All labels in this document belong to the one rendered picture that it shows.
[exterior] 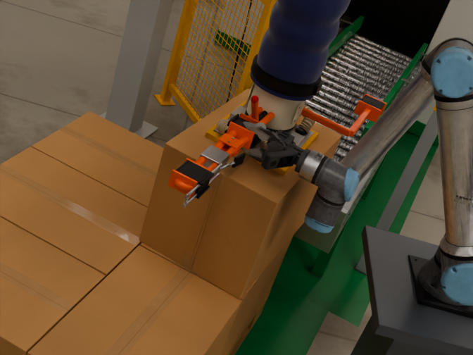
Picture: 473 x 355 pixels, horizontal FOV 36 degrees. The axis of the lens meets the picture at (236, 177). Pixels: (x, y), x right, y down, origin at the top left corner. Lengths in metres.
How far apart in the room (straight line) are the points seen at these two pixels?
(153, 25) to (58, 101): 0.83
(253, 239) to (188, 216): 0.23
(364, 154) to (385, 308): 0.47
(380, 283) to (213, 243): 0.54
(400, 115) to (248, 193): 0.50
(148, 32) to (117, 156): 1.04
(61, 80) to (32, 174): 1.84
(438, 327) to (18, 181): 1.48
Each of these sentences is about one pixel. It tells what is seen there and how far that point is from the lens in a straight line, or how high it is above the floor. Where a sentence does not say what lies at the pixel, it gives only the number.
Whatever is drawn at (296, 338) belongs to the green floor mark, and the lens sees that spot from 3.15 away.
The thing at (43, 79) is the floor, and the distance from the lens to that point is 4.43.
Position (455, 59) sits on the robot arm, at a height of 1.53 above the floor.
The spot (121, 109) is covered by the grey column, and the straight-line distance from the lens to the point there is 3.97.
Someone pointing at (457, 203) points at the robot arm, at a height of 1.17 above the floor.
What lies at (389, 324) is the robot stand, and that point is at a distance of 2.22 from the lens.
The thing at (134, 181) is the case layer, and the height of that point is 0.54.
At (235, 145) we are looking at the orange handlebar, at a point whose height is 1.09.
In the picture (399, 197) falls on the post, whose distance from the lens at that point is 3.41.
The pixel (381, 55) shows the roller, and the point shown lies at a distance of 4.76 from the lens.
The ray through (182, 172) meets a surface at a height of 1.09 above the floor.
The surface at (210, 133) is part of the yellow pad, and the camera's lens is 2.33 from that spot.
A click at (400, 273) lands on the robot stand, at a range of 2.44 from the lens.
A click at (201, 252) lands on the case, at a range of 2.35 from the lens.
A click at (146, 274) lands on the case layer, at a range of 2.35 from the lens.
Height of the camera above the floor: 2.10
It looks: 32 degrees down
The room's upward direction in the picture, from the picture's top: 19 degrees clockwise
